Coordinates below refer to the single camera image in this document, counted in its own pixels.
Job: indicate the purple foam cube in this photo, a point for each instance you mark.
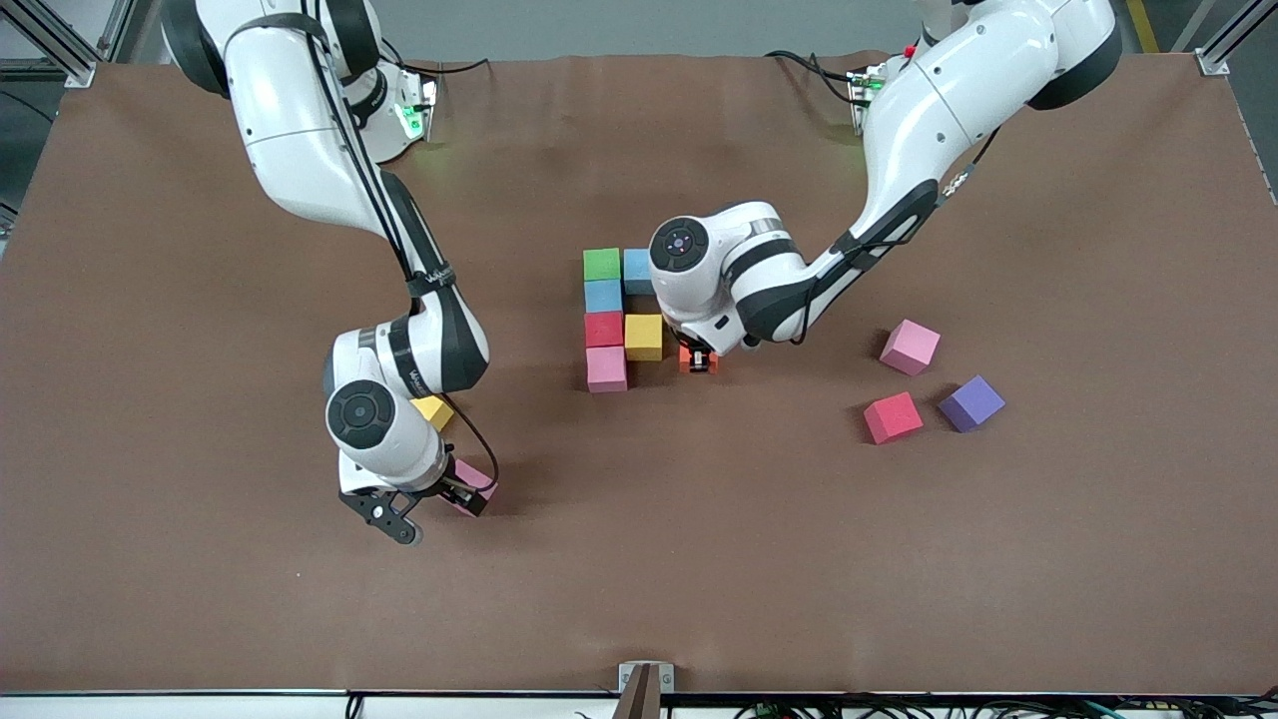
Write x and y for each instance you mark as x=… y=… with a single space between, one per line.
x=970 y=401

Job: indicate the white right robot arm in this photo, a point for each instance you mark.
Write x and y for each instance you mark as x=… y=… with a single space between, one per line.
x=300 y=130

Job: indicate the blue foam cube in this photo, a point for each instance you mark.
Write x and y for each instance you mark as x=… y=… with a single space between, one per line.
x=635 y=272
x=603 y=297

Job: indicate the yellow foam cube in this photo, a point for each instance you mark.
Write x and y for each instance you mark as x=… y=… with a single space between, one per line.
x=435 y=409
x=644 y=337

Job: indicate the pink foam cube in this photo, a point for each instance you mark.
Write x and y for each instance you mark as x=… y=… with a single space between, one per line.
x=910 y=346
x=477 y=477
x=606 y=369

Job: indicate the aluminium frame profile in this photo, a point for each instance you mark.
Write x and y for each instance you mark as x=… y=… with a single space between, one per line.
x=80 y=72
x=1213 y=62

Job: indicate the green foam cube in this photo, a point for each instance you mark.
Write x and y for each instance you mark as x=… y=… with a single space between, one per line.
x=602 y=264

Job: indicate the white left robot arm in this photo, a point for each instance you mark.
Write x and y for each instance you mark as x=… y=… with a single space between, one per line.
x=929 y=110

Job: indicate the white table edge rail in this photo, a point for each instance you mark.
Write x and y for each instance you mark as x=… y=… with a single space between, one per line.
x=200 y=707

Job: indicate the grey metal bracket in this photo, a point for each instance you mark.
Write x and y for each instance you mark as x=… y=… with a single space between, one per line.
x=667 y=679

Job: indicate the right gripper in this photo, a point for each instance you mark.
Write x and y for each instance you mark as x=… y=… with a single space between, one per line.
x=455 y=488

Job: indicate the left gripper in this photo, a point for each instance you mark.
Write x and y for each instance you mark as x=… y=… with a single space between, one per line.
x=702 y=359

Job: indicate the red foam cube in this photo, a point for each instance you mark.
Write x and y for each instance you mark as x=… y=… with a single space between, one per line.
x=892 y=416
x=604 y=330

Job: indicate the orange foam cube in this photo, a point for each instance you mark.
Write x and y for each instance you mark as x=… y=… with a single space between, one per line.
x=685 y=361

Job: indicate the brown table cover sheet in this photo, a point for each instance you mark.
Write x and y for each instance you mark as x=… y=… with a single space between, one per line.
x=639 y=579

